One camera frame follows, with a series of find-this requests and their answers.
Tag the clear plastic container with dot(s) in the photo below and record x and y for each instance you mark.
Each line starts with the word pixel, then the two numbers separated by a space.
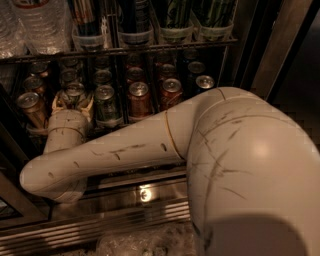
pixel 173 239

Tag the red coca cola can front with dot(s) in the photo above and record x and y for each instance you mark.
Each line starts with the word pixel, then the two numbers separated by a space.
pixel 171 93

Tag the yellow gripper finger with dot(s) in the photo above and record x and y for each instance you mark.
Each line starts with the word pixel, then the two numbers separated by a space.
pixel 58 103
pixel 87 109

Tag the red brown can front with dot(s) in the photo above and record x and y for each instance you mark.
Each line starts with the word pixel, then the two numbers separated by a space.
pixel 139 97

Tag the coca cola can second row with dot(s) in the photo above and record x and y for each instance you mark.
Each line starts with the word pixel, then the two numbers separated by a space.
pixel 166 71

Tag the tall green can right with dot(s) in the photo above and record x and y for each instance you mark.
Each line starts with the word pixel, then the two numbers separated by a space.
pixel 213 13

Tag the clear water bottle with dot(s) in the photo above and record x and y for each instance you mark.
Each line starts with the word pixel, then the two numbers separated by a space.
pixel 47 24

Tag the tall green can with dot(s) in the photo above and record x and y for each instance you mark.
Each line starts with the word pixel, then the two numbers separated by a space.
pixel 213 13
pixel 173 14

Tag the red can second row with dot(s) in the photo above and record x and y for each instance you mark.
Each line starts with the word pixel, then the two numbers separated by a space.
pixel 135 74

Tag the stainless steel fridge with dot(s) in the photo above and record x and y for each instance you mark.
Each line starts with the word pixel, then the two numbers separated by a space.
pixel 31 226

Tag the tall blue can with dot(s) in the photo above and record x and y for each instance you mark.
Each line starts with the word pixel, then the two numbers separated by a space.
pixel 134 15

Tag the white can second row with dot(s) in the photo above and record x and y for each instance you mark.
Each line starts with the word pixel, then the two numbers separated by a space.
pixel 69 75

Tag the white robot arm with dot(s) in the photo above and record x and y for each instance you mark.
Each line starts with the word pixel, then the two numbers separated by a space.
pixel 253 174

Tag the green can second row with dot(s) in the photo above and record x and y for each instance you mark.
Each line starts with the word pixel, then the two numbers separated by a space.
pixel 102 77

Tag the tall green can left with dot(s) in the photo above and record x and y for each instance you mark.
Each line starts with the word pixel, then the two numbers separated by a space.
pixel 173 14

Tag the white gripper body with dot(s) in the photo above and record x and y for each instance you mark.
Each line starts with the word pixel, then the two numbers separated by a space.
pixel 69 118

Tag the white green 7up can front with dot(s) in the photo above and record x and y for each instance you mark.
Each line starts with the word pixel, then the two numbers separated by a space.
pixel 74 96

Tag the tall red bull can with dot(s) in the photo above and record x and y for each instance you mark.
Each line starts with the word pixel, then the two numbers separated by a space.
pixel 85 14

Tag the gold can second row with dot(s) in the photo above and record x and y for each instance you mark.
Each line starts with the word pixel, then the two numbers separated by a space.
pixel 35 84

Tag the fridge door right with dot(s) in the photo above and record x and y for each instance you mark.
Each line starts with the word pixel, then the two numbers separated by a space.
pixel 270 34

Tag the pepsi can second row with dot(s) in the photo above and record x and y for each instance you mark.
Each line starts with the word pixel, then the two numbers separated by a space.
pixel 195 69

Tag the blue pepsi can front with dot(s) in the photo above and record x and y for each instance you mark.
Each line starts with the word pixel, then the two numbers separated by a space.
pixel 204 83

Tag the gold can front left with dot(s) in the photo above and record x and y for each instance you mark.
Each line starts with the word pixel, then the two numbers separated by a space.
pixel 34 107

